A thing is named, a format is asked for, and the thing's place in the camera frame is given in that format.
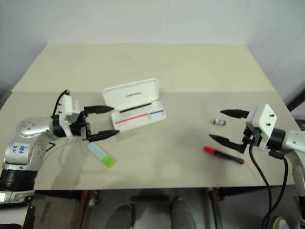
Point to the white hinged pencil case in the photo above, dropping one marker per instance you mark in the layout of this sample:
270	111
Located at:
133	95

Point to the black metal table leg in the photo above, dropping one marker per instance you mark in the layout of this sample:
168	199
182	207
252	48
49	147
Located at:
214	205

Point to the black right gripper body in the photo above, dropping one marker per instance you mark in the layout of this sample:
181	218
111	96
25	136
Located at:
249	137

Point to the black marker with red cap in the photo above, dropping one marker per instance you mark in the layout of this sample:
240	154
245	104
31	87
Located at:
224	155

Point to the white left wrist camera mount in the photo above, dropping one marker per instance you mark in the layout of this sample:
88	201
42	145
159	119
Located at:
68	107

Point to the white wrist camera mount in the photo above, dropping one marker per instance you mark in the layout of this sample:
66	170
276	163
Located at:
265	117
68	107

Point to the white sneaker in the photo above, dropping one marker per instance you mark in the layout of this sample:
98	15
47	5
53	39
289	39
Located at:
282	223

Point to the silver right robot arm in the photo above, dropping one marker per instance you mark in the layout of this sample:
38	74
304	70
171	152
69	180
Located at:
294	140

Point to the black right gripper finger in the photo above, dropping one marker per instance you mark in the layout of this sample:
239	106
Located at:
226	142
236	113

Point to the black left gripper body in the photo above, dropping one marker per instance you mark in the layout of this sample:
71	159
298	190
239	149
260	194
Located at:
77	128

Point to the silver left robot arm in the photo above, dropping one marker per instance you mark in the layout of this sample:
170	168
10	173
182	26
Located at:
31	128

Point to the black metal frame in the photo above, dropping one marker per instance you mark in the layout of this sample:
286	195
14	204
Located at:
296	97

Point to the small silver black clip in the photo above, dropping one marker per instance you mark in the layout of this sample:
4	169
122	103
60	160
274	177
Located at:
219	121

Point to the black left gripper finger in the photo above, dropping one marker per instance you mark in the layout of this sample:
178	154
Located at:
102	135
97	109

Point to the pale eraser with green end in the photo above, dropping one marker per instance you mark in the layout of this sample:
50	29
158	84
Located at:
101	155

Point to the rusty metal table leg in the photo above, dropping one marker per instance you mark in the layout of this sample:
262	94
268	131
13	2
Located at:
88	205

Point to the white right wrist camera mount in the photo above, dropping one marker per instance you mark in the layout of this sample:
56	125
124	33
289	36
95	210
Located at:
265	117

